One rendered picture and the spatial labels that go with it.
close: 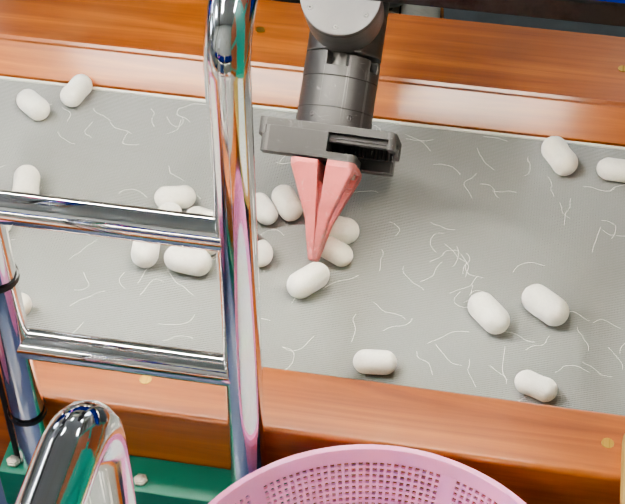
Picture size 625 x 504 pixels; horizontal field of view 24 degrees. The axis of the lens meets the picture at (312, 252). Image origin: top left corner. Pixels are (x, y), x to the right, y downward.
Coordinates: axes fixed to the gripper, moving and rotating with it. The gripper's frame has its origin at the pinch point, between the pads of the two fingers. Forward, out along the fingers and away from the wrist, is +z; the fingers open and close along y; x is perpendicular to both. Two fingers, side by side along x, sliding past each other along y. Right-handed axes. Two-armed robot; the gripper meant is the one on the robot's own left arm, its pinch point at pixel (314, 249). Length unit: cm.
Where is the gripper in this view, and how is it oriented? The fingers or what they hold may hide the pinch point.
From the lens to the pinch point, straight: 109.3
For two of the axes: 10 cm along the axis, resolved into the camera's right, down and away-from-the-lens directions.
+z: -1.5, 9.9, -0.5
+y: 9.8, 1.4, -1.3
